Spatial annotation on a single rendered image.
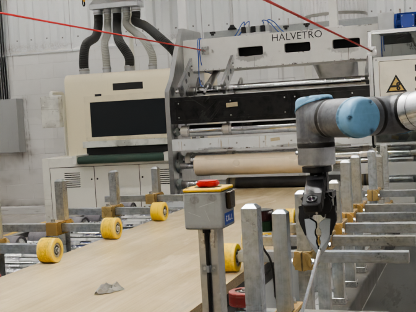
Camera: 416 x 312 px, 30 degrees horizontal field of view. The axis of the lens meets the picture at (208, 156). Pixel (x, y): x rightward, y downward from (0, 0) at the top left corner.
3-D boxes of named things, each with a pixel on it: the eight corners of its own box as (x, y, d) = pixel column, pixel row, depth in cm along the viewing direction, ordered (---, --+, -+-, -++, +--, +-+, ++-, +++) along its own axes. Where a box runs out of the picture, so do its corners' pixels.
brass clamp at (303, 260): (323, 261, 216) (322, 243, 216) (314, 272, 203) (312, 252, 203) (301, 261, 218) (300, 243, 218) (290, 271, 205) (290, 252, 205)
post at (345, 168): (356, 291, 281) (351, 159, 279) (355, 293, 278) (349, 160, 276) (347, 291, 283) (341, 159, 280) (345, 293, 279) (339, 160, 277)
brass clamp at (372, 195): (382, 197, 357) (382, 186, 357) (379, 201, 345) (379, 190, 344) (369, 198, 359) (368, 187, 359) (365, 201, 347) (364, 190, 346)
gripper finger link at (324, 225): (336, 251, 190) (334, 213, 190) (332, 255, 185) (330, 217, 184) (323, 251, 191) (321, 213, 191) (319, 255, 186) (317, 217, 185)
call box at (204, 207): (235, 227, 138) (233, 183, 137) (223, 233, 131) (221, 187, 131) (198, 227, 140) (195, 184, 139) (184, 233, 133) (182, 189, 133)
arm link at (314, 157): (331, 147, 181) (291, 148, 184) (332, 168, 181) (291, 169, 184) (337, 145, 190) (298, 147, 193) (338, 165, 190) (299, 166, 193)
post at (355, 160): (366, 276, 305) (360, 154, 303) (364, 278, 302) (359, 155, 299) (356, 275, 306) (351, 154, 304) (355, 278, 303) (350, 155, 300)
